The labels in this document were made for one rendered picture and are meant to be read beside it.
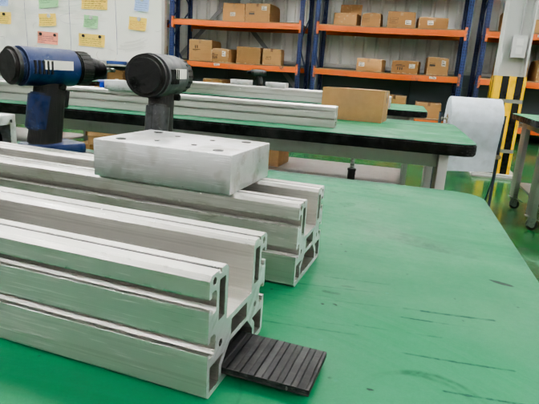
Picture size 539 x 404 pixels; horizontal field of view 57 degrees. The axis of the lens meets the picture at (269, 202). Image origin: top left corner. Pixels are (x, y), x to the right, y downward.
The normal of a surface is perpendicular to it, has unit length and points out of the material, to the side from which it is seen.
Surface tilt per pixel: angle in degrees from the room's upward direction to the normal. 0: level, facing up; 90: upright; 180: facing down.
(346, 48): 90
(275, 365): 0
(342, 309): 0
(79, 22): 90
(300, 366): 0
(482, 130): 100
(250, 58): 93
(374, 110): 89
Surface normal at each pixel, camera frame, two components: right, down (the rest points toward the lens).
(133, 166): -0.33, 0.22
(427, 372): 0.07, -0.96
